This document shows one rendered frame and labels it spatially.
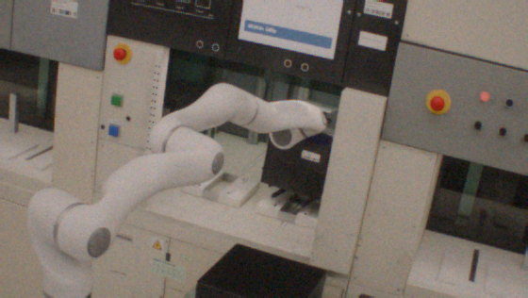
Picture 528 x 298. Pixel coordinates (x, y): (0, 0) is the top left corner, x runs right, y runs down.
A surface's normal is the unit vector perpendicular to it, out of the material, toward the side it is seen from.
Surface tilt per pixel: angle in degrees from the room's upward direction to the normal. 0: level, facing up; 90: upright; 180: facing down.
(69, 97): 90
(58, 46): 90
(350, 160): 90
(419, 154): 90
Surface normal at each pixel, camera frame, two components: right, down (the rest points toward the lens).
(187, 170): 0.18, 0.50
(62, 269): 0.22, -0.65
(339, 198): -0.33, 0.27
